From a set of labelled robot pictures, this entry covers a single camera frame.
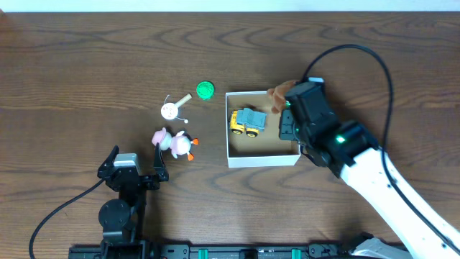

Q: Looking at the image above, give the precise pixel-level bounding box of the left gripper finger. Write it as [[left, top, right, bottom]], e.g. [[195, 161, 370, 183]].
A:
[[97, 145, 119, 179], [153, 143, 169, 181]]

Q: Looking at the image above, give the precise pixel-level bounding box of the brown plush toy with carrot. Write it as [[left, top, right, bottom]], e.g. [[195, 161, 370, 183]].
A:
[[267, 80, 298, 114]]

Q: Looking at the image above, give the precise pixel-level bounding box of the pink white duck toy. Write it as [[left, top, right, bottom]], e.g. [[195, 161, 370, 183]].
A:
[[152, 127, 199, 161]]

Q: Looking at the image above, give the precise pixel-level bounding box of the grey yellow toy truck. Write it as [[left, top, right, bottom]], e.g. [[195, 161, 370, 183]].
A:
[[229, 108, 267, 137]]

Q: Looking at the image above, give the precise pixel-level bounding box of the small white rattle drum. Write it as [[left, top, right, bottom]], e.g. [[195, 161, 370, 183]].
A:
[[160, 94, 193, 124]]

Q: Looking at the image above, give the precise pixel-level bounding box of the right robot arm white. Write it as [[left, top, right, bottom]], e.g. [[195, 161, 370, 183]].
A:
[[280, 109, 459, 258]]

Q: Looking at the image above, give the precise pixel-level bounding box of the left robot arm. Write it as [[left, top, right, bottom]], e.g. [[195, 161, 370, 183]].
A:
[[97, 145, 169, 259]]

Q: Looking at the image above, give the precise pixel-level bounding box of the white cardboard box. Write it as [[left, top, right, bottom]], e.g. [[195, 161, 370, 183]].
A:
[[225, 91, 300, 168]]

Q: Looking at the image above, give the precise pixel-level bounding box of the green round lid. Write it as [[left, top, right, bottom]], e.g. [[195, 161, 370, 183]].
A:
[[196, 81, 215, 100]]

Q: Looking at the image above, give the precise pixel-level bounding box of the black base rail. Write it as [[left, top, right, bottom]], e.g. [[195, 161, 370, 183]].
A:
[[68, 238, 411, 259]]

